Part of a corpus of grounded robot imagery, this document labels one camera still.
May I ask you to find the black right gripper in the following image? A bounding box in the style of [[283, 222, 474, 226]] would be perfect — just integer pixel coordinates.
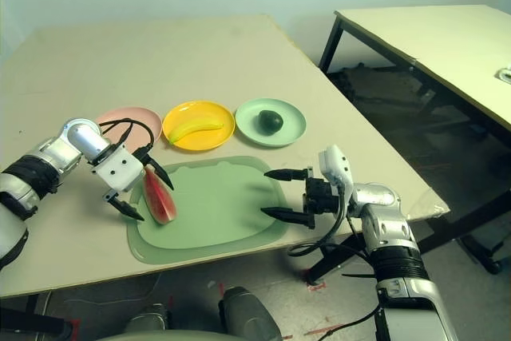
[[259, 165, 341, 231]]

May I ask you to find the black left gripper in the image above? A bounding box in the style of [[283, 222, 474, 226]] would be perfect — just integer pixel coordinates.
[[101, 155, 176, 222]]

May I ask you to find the toy watermelon slice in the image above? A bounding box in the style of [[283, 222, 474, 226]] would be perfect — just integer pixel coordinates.
[[142, 165, 177, 225]]

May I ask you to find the dark green toy avocado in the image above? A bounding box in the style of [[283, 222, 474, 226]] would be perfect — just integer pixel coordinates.
[[258, 109, 284, 135]]

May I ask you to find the yellow toy banana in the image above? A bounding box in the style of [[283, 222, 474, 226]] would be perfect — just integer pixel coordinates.
[[167, 117, 224, 145]]

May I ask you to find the green silicone placemat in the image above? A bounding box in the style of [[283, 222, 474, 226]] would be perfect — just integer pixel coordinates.
[[126, 155, 289, 265]]

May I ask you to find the pink plastic plate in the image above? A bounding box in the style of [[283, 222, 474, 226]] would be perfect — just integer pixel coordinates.
[[94, 106, 164, 146]]

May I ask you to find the yellow plastic plate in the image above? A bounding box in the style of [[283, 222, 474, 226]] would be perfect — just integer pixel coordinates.
[[161, 100, 236, 153]]

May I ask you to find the mint green plastic plate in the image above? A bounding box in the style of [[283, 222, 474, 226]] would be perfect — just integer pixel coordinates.
[[234, 97, 307, 148]]

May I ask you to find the black table leg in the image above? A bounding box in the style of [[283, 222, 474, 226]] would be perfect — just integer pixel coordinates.
[[0, 295, 79, 338], [306, 212, 503, 284]]

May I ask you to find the grey robot right knee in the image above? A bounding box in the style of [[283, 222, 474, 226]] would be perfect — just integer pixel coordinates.
[[218, 285, 283, 341]]

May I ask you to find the grey robot knee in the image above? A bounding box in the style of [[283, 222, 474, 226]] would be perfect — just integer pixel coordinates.
[[218, 285, 283, 341], [125, 303, 173, 335]]

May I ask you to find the grey robot left knee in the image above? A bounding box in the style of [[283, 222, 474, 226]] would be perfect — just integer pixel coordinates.
[[125, 303, 173, 335]]

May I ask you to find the clear plastic film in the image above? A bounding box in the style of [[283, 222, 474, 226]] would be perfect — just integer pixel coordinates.
[[406, 192, 451, 223]]

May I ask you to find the pale robot torso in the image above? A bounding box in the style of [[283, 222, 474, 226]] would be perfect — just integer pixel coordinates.
[[95, 328, 224, 341]]

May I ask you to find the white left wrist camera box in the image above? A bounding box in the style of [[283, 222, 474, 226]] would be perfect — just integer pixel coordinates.
[[90, 148, 145, 194]]

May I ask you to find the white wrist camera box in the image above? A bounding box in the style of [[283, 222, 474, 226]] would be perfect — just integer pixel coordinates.
[[90, 148, 145, 194], [318, 144, 353, 198]]

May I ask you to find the black left wrist camera cable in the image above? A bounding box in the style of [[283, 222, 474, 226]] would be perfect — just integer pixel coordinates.
[[97, 117, 156, 161]]

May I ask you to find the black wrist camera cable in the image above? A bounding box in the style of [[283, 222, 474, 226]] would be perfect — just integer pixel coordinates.
[[97, 117, 156, 161], [287, 187, 378, 268]]

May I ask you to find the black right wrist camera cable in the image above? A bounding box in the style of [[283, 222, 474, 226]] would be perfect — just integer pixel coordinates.
[[287, 187, 378, 268]]

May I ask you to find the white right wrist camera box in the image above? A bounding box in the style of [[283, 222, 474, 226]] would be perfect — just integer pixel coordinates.
[[318, 144, 353, 198]]

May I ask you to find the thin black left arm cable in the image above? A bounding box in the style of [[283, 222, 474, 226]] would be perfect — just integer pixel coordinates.
[[101, 120, 133, 149]]

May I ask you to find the black floor cable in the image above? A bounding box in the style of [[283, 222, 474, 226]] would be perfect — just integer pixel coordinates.
[[305, 306, 379, 337]]

